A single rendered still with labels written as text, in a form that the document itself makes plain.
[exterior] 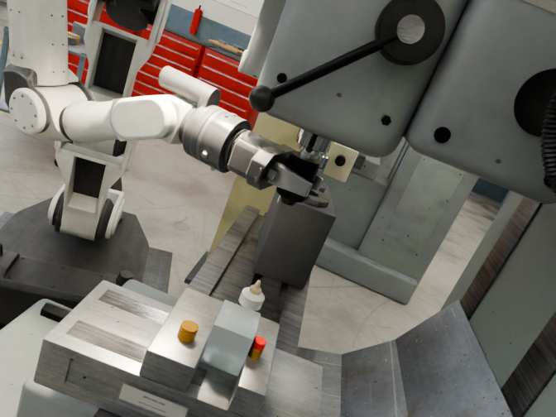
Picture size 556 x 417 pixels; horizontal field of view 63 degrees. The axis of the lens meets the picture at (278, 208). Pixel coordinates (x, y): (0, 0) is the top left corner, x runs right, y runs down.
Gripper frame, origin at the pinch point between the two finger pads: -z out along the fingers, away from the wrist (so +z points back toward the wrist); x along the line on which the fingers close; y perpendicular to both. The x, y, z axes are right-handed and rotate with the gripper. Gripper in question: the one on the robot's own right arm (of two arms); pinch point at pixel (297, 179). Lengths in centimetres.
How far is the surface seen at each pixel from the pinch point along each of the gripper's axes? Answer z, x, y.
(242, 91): 210, 406, 55
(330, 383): -18.0, 11.4, 35.5
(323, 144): -1.9, -1.4, -6.4
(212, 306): 1.2, -10.8, 19.0
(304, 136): 0.9, -2.2, -6.5
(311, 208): 1.6, 25.4, 11.6
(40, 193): 190, 141, 125
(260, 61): 9.7, -4.6, -13.4
